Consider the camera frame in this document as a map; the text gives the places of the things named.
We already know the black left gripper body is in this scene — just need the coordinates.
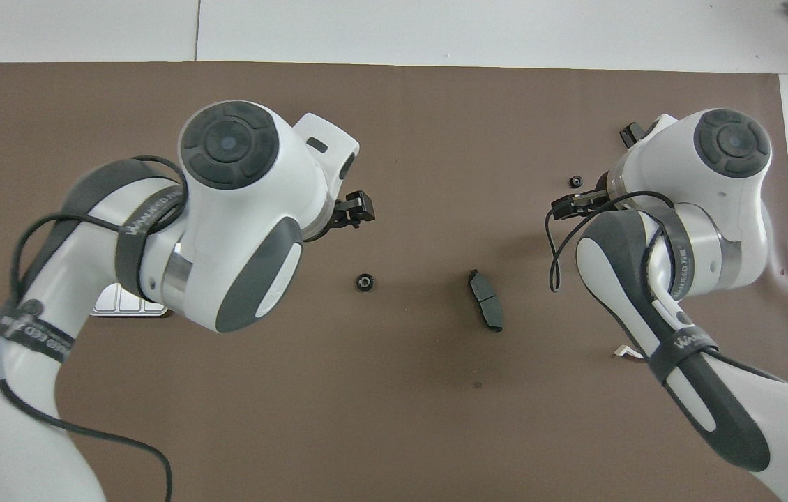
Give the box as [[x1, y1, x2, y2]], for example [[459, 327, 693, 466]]
[[307, 199, 354, 241]]

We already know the silver metal tray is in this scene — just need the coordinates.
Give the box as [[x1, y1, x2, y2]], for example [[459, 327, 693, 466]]
[[91, 282, 172, 319]]

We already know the brown paper table mat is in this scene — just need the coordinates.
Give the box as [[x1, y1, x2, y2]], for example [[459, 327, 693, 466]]
[[0, 61, 788, 502]]

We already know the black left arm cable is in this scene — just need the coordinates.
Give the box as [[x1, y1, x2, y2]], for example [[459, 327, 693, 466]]
[[0, 155, 189, 502]]

